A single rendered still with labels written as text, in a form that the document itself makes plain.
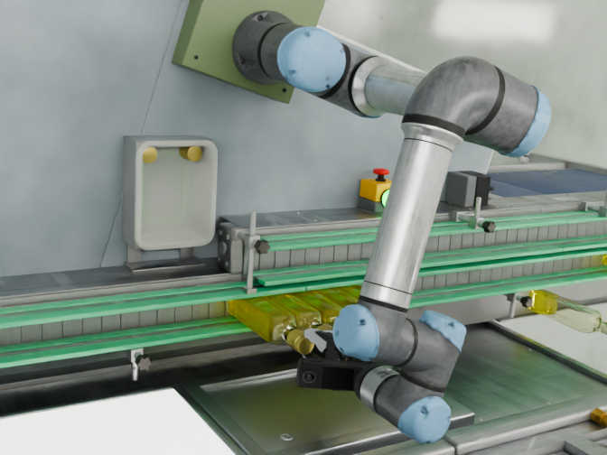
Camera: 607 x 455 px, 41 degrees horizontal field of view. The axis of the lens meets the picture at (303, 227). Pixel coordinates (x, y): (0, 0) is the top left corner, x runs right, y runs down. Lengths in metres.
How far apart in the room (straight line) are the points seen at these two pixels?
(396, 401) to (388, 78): 0.59
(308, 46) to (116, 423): 0.76
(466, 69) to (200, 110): 0.71
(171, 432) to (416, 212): 0.59
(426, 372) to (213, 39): 0.81
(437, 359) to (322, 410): 0.38
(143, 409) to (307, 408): 0.31
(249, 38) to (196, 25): 0.11
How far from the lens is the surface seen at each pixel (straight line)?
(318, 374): 1.39
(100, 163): 1.71
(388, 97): 1.51
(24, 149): 1.67
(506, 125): 1.28
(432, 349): 1.25
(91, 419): 1.52
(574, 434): 1.69
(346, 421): 1.55
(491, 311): 2.22
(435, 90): 1.21
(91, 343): 1.61
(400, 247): 1.18
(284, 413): 1.56
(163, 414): 1.53
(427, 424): 1.27
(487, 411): 1.74
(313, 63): 1.55
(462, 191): 2.12
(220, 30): 1.70
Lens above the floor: 2.36
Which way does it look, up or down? 56 degrees down
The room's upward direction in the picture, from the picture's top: 115 degrees clockwise
